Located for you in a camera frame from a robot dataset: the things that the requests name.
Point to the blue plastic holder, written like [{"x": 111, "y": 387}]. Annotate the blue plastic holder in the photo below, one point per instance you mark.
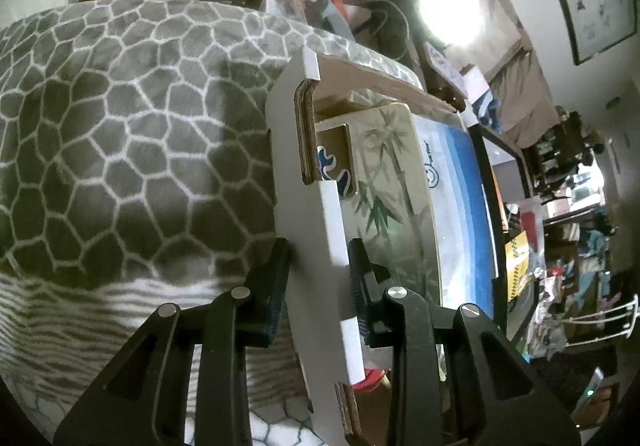
[{"x": 487, "y": 111}]

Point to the black storage box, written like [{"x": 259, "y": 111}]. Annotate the black storage box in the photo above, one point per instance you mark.
[{"x": 505, "y": 161}]

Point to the white purple phone box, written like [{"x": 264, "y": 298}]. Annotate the white purple phone box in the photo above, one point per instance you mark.
[{"x": 442, "y": 68}]

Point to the grey white patterned blanket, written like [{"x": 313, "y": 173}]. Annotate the grey white patterned blanket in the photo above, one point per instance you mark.
[{"x": 125, "y": 151}]

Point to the small pink box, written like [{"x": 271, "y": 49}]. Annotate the small pink box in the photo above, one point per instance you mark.
[{"x": 475, "y": 81}]

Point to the yellow black packet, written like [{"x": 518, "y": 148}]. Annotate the yellow black packet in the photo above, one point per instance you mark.
[{"x": 517, "y": 266}]

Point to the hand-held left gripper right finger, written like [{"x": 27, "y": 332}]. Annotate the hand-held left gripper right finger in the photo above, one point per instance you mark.
[{"x": 357, "y": 286}]

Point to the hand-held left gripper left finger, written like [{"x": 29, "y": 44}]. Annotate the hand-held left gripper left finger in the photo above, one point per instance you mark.
[{"x": 277, "y": 296}]

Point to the bamboo print tissue pack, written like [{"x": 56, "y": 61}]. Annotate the bamboo print tissue pack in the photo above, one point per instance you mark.
[{"x": 395, "y": 206}]

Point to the white cardboard box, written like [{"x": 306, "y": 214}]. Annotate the white cardboard box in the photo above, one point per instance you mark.
[{"x": 320, "y": 276}]

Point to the white pack dark blue print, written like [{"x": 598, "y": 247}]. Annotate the white pack dark blue print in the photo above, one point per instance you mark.
[{"x": 334, "y": 166}]

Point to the red packet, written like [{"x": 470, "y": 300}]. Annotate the red packet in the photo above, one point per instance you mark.
[{"x": 532, "y": 231}]

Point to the white metal rack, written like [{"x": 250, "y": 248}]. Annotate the white metal rack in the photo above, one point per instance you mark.
[{"x": 600, "y": 321}]

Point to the brown sofa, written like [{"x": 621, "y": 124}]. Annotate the brown sofa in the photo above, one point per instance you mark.
[{"x": 520, "y": 101}]

